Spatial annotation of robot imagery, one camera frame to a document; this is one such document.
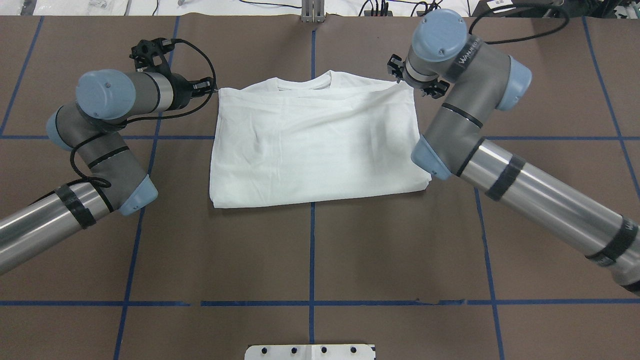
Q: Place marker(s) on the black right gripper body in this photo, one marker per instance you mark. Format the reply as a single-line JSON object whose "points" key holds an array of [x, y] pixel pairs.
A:
{"points": [[434, 89]]}

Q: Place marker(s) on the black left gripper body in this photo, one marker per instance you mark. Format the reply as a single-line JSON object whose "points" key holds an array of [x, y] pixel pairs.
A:
{"points": [[183, 92]]}

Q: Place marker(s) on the white long-sleeve printed shirt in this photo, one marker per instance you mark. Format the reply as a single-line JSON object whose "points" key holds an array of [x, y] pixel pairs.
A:
{"points": [[338, 136]]}

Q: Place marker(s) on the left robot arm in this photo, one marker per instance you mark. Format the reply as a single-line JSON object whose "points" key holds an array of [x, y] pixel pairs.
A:
{"points": [[109, 176]]}

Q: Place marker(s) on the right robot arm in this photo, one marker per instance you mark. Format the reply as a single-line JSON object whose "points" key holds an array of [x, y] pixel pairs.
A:
{"points": [[475, 79]]}

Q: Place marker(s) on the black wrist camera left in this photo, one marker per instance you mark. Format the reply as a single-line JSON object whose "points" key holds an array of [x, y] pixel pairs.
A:
{"points": [[149, 55]]}

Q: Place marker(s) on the aluminium frame post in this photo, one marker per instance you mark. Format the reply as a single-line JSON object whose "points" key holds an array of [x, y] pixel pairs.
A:
{"points": [[313, 11]]}

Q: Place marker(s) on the white camera mast with base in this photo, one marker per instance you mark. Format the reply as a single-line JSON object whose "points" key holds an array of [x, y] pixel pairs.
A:
{"points": [[356, 351]]}

